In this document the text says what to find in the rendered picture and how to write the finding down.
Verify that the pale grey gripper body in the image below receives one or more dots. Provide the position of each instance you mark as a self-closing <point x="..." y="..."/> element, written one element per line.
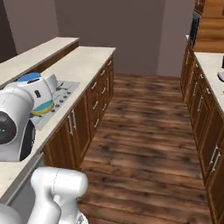
<point x="52" y="84"/>

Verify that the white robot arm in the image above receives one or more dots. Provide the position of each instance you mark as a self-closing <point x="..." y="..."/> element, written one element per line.
<point x="14" y="102"/>

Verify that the grey hob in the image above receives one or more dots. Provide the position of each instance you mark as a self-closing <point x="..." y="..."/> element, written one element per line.
<point x="62" y="96"/>

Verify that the wooden drawer front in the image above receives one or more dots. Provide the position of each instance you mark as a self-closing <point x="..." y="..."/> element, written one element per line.
<point x="103" y="114"/>
<point x="92" y="112"/>
<point x="102" y="96"/>
<point x="94" y="131"/>
<point x="91" y="90"/>
<point x="102" y="78"/>

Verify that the narrow wooden cupboard door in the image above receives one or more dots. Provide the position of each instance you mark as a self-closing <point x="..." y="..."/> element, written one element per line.
<point x="111" y="87"/>

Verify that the grey dishwasher front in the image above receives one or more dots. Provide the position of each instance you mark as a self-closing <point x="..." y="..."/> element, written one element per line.
<point x="26" y="192"/>

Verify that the black built-in oven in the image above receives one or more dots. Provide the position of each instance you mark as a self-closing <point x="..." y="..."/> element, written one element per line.
<point x="194" y="29"/>

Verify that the wooden base cupboard run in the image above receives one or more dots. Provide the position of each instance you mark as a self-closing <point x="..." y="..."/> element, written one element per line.
<point x="204" y="128"/>

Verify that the tall wooden cupboard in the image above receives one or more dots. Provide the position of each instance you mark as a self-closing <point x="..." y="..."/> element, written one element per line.
<point x="211" y="26"/>

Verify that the small grey object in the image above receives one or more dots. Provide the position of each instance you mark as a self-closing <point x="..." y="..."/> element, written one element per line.
<point x="221" y="76"/>

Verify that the small black object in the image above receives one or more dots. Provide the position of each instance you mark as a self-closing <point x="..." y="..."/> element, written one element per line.
<point x="222" y="61"/>

